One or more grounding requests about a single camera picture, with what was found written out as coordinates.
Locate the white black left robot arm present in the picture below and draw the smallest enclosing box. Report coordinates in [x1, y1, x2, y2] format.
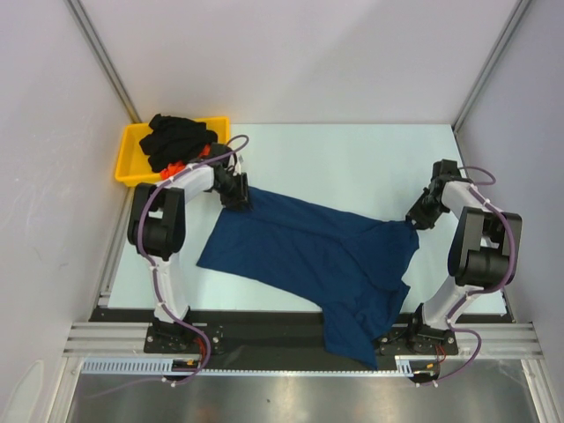
[127, 164, 250, 353]

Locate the light blue cable duct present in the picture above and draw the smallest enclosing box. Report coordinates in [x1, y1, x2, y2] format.
[82, 358, 413, 377]

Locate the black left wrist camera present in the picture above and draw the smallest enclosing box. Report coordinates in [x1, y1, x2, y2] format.
[205, 143, 233, 161]

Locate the black t shirt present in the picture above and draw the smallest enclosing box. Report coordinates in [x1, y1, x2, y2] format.
[139, 114, 219, 173]

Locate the aluminium frame rail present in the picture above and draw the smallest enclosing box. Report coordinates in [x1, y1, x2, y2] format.
[63, 323, 149, 357]

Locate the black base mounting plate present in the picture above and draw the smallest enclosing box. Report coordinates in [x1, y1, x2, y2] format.
[90, 308, 458, 372]

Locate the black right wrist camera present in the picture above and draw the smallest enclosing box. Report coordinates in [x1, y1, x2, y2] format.
[431, 160, 461, 181]

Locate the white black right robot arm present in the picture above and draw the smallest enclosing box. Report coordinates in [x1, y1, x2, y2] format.
[405, 175, 523, 353]

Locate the blue t shirt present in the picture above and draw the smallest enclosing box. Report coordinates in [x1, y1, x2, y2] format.
[197, 188, 419, 369]

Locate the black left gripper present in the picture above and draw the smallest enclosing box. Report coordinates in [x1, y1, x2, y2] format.
[213, 172, 253, 213]

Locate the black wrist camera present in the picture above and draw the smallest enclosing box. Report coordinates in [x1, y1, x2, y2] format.
[205, 143, 233, 161]
[431, 160, 461, 181]

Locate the yellow plastic bin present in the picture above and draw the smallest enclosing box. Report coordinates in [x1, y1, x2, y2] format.
[115, 116, 231, 188]

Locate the orange t shirt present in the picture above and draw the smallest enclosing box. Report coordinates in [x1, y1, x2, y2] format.
[160, 145, 211, 180]

